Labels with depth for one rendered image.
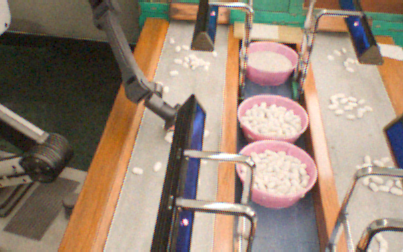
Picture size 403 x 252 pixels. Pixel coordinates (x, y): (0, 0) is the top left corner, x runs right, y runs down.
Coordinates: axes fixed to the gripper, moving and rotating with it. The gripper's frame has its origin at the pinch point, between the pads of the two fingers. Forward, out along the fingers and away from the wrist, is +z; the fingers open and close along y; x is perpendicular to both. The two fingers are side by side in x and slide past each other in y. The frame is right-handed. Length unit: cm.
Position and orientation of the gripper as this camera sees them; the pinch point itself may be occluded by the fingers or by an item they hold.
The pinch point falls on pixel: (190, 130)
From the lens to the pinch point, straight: 168.7
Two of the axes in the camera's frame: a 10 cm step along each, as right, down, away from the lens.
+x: -6.6, 5.4, 5.2
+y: 0.9, -6.2, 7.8
